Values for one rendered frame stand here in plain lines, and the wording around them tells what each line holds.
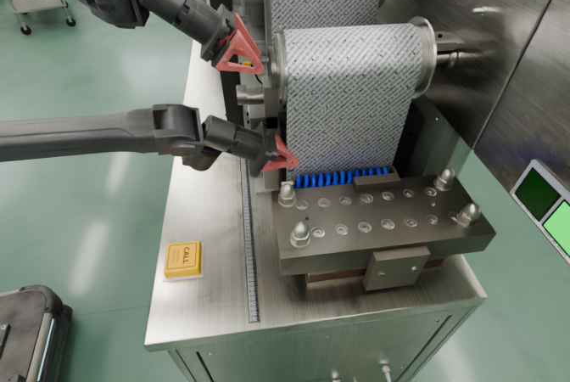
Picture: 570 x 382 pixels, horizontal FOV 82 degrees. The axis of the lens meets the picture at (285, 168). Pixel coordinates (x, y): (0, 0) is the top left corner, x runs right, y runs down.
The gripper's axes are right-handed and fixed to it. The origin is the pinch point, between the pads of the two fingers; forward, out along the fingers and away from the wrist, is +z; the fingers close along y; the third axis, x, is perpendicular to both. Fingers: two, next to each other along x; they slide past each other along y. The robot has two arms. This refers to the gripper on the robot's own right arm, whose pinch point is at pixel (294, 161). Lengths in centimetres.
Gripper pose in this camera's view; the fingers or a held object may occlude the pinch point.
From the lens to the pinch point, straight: 68.8
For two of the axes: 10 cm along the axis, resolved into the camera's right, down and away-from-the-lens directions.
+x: 5.1, -6.7, -5.4
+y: 1.3, 6.8, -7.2
